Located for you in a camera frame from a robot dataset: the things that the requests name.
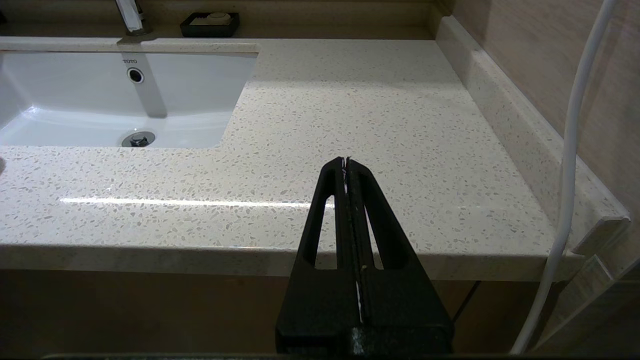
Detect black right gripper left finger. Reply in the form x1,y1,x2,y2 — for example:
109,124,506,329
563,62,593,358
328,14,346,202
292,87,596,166
275,157,362,355

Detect white ceramic sink basin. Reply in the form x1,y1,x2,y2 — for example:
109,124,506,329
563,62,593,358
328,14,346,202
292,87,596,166
0,39,261,150

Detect chrome basin faucet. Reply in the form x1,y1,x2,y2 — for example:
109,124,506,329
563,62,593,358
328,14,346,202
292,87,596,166
115,0,151,37

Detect white right arm cable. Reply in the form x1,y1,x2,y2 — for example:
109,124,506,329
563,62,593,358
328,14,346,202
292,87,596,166
510,0,621,355

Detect chrome sink drain plug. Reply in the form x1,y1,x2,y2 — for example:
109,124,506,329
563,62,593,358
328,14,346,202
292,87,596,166
121,131,156,148

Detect round beige soap bar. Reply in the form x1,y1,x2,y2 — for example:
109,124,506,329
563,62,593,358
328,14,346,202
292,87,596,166
190,12,233,27

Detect black soap dish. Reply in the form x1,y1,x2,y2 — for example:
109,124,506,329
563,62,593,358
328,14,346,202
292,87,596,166
180,12,240,39

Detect wooden vanity cabinet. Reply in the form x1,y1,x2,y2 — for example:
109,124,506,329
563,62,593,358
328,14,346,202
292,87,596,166
0,269,551,357

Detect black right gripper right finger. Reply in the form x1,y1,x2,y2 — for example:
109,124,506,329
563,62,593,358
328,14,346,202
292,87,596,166
346,157,454,355

